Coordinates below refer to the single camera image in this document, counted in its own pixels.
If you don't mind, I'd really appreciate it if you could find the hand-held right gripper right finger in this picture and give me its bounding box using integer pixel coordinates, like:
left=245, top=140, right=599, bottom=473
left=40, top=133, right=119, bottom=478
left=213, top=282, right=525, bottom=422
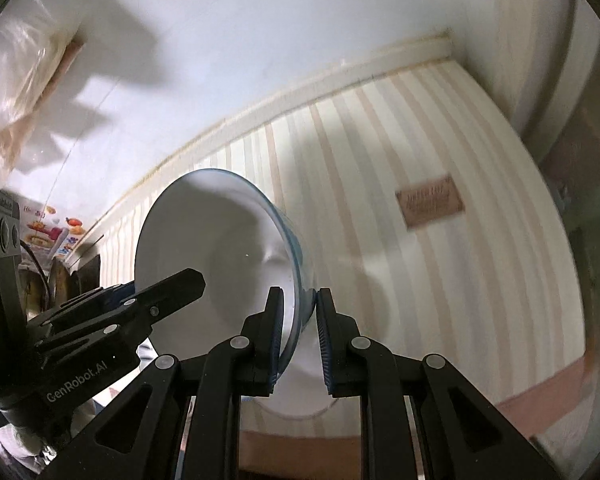
left=317, top=288, right=556, bottom=480

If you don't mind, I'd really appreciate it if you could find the white floral bowl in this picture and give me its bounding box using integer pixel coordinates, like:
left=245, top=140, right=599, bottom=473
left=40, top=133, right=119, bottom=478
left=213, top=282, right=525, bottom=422
left=242, top=340, right=363, bottom=419

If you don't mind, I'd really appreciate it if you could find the clear plastic bag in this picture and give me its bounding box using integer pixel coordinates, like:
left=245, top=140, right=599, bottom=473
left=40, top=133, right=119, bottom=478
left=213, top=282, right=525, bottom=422
left=0, top=0, right=88, bottom=171

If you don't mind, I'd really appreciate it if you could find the black cable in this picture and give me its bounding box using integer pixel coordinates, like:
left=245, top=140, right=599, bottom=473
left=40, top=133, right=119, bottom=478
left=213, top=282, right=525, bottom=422
left=19, top=240, right=52, bottom=311

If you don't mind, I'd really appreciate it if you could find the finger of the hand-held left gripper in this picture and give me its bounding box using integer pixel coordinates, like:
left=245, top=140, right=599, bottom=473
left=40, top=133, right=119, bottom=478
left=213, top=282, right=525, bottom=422
left=46, top=268, right=206, bottom=322
left=33, top=310, right=156, bottom=354

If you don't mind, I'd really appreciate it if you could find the person's left forearm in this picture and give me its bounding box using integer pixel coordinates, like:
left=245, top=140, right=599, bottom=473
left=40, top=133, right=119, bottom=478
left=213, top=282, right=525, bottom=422
left=0, top=422, right=76, bottom=466

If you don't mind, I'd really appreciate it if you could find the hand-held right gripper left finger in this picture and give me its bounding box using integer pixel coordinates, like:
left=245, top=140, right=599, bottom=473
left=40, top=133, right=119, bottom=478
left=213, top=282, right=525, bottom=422
left=47, top=286, right=286, bottom=480

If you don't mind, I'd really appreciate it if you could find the white blue-rimmed bowl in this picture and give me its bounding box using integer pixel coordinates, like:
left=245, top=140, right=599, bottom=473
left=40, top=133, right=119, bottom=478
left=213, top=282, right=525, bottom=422
left=134, top=168, right=313, bottom=376

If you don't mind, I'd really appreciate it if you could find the striped cat-print tablecloth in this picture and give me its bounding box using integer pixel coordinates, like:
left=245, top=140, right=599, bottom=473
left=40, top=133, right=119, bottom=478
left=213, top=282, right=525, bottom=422
left=70, top=57, right=600, bottom=461

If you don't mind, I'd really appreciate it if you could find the colourful food packet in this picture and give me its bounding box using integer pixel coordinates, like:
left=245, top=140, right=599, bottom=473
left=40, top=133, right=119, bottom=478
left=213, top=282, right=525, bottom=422
left=22, top=201, right=88, bottom=261

